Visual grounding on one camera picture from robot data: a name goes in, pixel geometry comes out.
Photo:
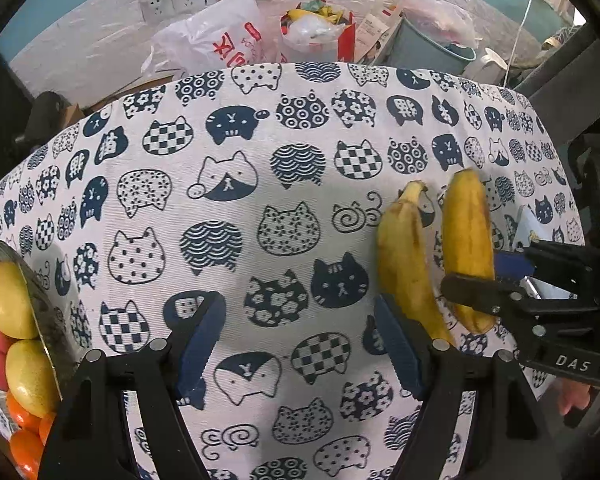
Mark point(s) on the red bag with trash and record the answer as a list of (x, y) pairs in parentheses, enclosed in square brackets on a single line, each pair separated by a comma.
[(345, 42)]

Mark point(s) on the clear plastic bag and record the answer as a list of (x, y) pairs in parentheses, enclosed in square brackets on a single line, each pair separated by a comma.
[(445, 12)]

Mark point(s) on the white plastic bag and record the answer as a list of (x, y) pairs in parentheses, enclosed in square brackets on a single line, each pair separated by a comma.
[(215, 35)]

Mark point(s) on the person's right hand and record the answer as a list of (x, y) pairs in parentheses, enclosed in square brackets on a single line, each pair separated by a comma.
[(575, 400)]

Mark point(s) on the cardboard packet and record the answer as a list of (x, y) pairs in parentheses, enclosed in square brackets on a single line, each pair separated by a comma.
[(375, 35)]

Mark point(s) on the cat print tablecloth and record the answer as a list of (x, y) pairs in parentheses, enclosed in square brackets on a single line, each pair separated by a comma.
[(280, 175)]

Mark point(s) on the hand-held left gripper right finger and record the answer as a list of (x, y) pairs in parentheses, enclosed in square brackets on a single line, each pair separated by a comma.
[(400, 352)]

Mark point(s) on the spotted yellow banana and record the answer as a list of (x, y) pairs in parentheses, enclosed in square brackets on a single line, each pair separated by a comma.
[(405, 265)]

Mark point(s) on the orange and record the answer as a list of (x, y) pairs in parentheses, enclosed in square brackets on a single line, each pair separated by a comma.
[(22, 410), (25, 452), (47, 427)]

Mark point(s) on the black round object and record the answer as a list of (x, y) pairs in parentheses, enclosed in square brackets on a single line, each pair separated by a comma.
[(45, 112)]

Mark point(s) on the metal bowl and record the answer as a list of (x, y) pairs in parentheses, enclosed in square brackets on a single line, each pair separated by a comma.
[(47, 312)]

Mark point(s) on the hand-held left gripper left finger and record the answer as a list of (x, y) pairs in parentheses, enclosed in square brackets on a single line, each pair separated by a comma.
[(200, 342)]

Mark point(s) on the large green pear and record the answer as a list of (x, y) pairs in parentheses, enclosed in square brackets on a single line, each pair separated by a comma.
[(10, 300)]

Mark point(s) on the grey-blue trash bin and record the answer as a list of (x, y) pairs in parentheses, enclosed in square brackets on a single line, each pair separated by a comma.
[(425, 55)]

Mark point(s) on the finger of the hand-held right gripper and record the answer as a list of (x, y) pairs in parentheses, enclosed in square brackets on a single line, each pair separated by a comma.
[(510, 265), (480, 292)]

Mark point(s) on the small green pear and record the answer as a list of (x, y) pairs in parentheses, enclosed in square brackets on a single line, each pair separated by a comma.
[(30, 375)]

